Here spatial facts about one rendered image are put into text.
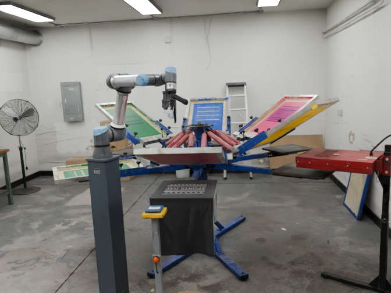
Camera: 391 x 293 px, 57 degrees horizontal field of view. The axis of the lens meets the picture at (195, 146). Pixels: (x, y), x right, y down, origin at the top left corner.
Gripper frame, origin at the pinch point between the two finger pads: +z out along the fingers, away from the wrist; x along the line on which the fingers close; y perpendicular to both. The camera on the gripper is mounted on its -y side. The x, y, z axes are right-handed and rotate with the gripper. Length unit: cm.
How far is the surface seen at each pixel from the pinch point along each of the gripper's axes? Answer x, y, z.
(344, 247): -179, -144, 100
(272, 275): -123, -67, 117
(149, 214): 5, 14, 58
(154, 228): -2, 13, 66
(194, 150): -11.0, -11.5, 17.1
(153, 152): -10.9, 15.5, 17.7
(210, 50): -427, 10, -226
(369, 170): -55, -133, 29
